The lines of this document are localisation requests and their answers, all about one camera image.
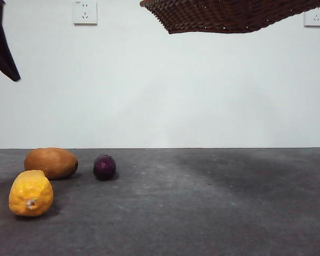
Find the yellow corn cob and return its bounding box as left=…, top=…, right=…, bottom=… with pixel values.
left=8, top=170, right=54, bottom=217

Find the brown potato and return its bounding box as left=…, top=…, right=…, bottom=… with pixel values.
left=24, top=147, right=79, bottom=180

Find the white wall socket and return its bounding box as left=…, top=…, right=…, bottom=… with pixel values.
left=74, top=0, right=98, bottom=26
left=304, top=7, right=320, bottom=28

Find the purple eggplant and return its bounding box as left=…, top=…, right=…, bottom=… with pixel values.
left=93, top=154, right=117, bottom=181

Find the brown wicker basket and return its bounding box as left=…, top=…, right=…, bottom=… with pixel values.
left=139, top=0, right=320, bottom=35

